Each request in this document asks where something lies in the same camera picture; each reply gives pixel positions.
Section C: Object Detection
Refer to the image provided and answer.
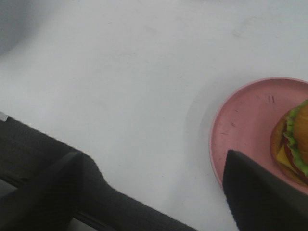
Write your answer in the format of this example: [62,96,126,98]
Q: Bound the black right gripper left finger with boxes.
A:
[0,152,83,231]

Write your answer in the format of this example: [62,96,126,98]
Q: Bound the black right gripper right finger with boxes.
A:
[222,150,308,231]

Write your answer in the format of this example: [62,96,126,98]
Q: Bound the burger with sesame bun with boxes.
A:
[270,100,308,187]

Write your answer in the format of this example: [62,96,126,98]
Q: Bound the pink round plate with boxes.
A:
[209,77,308,194]

